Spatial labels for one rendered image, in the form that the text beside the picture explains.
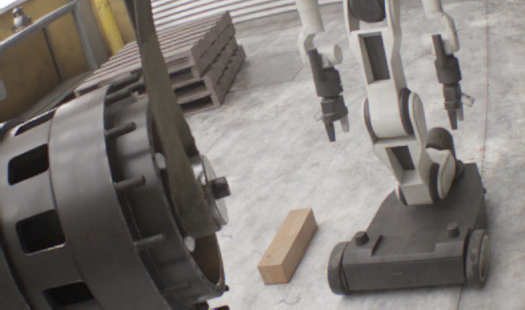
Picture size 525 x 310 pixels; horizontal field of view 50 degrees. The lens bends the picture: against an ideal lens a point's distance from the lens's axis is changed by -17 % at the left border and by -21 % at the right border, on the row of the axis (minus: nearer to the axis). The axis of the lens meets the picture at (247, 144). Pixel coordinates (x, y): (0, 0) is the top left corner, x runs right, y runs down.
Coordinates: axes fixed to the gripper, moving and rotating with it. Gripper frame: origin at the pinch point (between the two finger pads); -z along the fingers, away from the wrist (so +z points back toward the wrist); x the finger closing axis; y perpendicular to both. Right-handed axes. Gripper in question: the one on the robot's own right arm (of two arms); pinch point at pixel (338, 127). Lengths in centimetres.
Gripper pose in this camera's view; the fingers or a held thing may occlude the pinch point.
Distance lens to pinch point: 211.1
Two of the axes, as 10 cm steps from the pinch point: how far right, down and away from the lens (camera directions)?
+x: -5.3, 2.9, -8.0
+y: 8.2, -0.8, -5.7
